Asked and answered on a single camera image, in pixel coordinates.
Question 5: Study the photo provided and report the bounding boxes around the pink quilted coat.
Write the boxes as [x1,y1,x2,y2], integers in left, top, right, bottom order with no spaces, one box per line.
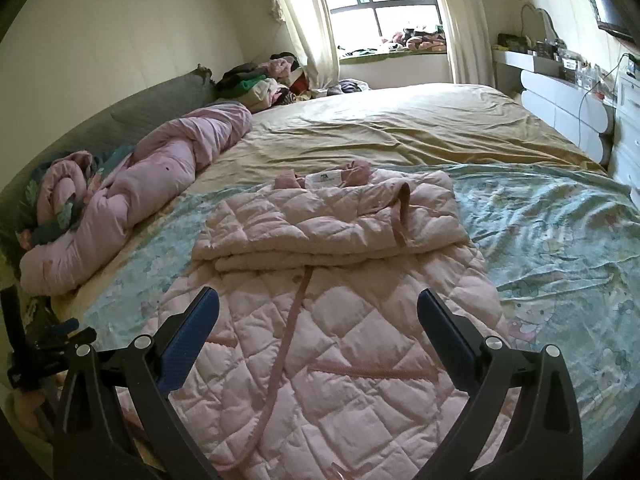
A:
[146,170,506,479]

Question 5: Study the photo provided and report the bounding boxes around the clothes pile by headboard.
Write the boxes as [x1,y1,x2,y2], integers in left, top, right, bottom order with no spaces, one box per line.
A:
[214,52,329,114]

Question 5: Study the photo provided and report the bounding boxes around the clothes pile on windowsill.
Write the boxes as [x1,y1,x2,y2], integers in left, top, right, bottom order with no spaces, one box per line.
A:
[338,24,447,58]

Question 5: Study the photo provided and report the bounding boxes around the pink rolled duvet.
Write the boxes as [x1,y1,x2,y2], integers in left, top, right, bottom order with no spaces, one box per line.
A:
[16,101,252,296]

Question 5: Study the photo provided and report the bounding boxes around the teal cartoon print blanket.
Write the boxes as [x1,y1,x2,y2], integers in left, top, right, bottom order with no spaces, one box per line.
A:
[82,165,639,474]

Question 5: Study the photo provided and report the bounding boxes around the grey headboard cushion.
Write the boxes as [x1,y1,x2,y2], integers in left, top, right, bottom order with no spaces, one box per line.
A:
[1,66,214,252]

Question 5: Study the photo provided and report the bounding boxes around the white dresser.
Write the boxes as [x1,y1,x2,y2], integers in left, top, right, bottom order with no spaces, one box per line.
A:
[608,70,640,206]

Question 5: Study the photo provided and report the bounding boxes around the white rounded vanity desk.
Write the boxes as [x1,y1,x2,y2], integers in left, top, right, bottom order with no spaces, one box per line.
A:
[492,49,614,166]

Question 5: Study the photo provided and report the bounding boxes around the tan bed sheet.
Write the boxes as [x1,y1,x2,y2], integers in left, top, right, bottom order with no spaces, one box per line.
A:
[52,84,604,318]

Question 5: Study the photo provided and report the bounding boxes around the right cream curtain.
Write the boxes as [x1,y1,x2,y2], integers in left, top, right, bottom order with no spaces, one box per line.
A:
[437,0,495,87]

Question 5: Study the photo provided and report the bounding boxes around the cream curtain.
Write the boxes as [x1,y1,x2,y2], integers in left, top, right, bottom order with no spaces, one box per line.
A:
[437,0,495,87]
[277,0,340,90]

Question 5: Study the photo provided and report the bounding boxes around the left cream curtain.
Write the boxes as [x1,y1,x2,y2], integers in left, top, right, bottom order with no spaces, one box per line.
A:
[277,0,340,90]

